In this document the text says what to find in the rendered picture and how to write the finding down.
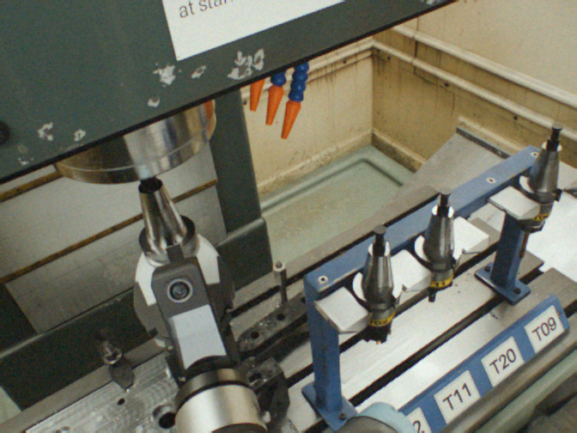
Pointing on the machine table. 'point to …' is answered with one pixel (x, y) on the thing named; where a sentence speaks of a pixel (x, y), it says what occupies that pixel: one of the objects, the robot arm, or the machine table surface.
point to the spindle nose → (143, 149)
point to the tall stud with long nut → (281, 280)
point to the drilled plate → (104, 400)
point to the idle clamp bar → (267, 333)
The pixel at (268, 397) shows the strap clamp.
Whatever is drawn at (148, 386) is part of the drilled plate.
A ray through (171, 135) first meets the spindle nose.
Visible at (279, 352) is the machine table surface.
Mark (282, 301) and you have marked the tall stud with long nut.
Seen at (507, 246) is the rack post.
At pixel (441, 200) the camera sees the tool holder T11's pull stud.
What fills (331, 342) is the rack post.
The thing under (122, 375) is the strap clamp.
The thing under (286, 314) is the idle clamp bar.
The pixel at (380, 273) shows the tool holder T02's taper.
